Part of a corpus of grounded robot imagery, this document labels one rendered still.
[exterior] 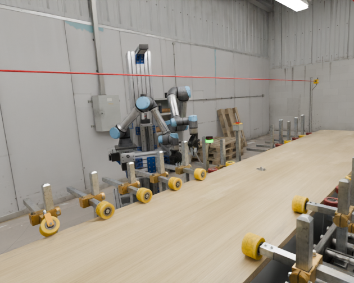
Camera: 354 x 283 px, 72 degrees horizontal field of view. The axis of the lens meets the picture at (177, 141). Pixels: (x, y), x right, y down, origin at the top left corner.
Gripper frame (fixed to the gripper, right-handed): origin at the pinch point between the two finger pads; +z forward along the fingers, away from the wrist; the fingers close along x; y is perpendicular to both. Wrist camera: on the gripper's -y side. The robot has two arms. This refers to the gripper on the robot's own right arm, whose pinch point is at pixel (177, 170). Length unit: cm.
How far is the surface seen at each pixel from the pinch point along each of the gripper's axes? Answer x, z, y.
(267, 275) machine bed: 66, 9, -120
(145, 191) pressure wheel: 76, -15, -52
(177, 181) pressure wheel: 51, -14, -52
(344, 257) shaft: 46, 1, -143
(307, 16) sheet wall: -767, -314, 146
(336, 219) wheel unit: 44, -13, -139
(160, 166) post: 48, -20, -33
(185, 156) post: 22.7, -21.9, -33.0
